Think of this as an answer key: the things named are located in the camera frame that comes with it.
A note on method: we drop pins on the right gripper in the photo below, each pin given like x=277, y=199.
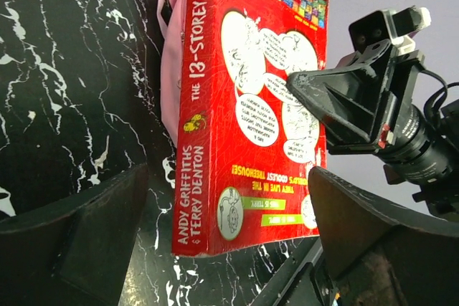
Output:
x=366, y=108

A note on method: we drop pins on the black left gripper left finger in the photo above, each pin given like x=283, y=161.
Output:
x=75, y=251

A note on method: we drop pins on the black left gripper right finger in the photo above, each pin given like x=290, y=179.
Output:
x=379, y=252

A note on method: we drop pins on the red thirteen-storey treehouse book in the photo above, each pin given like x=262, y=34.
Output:
x=245, y=143

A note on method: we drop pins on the pink school backpack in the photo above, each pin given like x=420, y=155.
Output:
x=171, y=16

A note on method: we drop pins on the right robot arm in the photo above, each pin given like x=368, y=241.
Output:
x=376, y=252

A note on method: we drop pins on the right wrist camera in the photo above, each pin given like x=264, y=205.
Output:
x=399, y=27

